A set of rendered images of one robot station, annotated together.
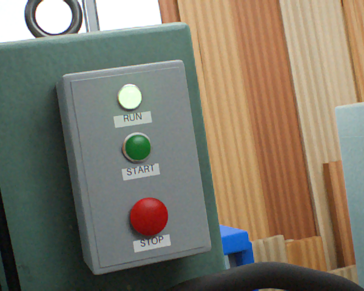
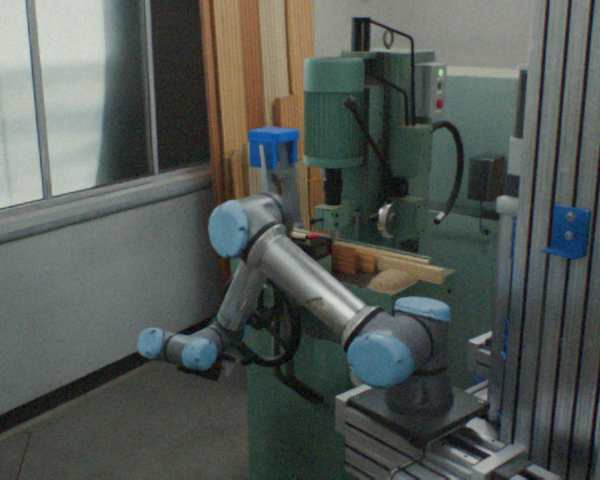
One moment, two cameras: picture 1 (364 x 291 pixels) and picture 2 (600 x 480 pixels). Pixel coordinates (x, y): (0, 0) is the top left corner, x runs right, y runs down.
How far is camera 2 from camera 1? 2.20 m
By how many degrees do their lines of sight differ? 38
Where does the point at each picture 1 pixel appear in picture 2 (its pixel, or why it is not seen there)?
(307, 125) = (266, 72)
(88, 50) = (420, 56)
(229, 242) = (293, 134)
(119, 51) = (424, 57)
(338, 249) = not seen: hidden behind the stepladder
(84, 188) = (431, 94)
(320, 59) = (274, 29)
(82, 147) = (432, 84)
